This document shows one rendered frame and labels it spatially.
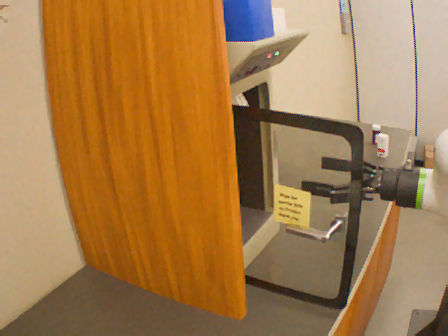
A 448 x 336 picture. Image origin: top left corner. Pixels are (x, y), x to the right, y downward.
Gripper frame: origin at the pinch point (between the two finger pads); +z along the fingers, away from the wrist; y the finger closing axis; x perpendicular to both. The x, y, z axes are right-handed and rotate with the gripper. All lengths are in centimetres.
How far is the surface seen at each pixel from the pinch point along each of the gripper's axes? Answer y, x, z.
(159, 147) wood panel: 25.8, -13.1, 21.2
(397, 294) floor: -106, 119, -20
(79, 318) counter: 46, 26, 41
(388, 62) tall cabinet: -293, 21, 24
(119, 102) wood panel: 25.8, -21.7, 30.2
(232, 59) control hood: 17.9, -28.3, 9.0
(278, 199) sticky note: 19.3, -3.0, 1.1
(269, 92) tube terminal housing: -11.4, -14.3, 16.0
